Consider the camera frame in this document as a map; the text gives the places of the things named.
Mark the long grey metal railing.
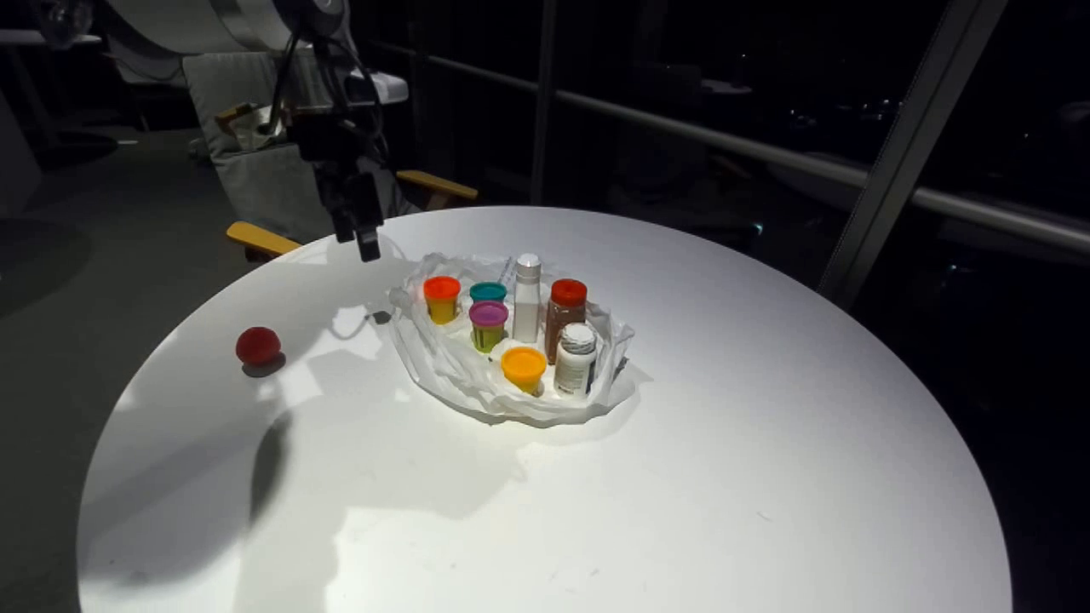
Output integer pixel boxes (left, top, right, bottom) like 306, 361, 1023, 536
373, 37, 1090, 258

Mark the slanted grey metal post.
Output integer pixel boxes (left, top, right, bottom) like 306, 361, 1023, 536
815, 0, 1011, 310

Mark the red lid dough can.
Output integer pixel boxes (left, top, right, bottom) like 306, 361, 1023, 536
231, 324, 291, 377

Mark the teal lid dough can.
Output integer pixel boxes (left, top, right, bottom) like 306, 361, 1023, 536
466, 280, 512, 310

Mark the thin dark vertical post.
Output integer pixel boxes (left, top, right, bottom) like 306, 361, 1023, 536
529, 0, 567, 209

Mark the crumpled clear plastic bag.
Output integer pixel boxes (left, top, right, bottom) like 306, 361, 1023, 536
382, 239, 642, 433

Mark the brown spice bottle red cap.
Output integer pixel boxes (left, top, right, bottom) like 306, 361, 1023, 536
543, 277, 593, 369

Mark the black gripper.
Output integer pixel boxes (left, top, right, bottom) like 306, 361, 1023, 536
292, 101, 391, 267

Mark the purple lid dough can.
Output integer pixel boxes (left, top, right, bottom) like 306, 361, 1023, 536
466, 301, 512, 355

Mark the yellow-green wrist camera box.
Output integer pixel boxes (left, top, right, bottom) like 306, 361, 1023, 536
210, 99, 298, 156

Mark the clear bottle white cap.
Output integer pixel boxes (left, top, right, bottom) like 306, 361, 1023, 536
507, 250, 550, 347

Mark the black robot camera cable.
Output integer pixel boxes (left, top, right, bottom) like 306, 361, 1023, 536
266, 26, 368, 139

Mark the yellow lid dough can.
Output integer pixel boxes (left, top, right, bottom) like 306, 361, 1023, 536
496, 343, 551, 402

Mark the yellow wooden bar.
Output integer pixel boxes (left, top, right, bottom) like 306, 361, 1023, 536
222, 218, 303, 258
391, 167, 485, 209

